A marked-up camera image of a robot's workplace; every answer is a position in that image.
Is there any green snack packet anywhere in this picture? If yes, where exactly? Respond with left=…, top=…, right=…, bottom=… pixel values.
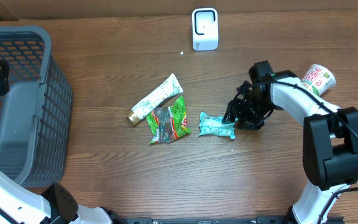
left=146, top=96, right=191, bottom=144

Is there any cup noodles container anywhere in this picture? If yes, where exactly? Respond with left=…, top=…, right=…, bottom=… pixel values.
left=301, top=64, right=336, bottom=96

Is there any white tube gold cap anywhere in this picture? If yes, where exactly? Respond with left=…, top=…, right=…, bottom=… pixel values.
left=127, top=73, right=183, bottom=126

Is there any teal white pouch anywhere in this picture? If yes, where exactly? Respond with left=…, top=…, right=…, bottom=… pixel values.
left=199, top=112, right=236, bottom=139

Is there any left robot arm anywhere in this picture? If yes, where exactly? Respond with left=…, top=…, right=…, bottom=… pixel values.
left=0, top=56, right=122, bottom=223

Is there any grey plastic mesh basket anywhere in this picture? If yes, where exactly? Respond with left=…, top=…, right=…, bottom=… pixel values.
left=0, top=26, right=73, bottom=187

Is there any white barcode scanner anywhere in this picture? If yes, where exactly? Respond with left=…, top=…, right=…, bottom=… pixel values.
left=191, top=7, right=219, bottom=51

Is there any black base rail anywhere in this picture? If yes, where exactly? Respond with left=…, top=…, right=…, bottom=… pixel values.
left=124, top=215, right=287, bottom=224

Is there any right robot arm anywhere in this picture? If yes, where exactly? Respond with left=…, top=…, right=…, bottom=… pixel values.
left=223, top=61, right=358, bottom=223

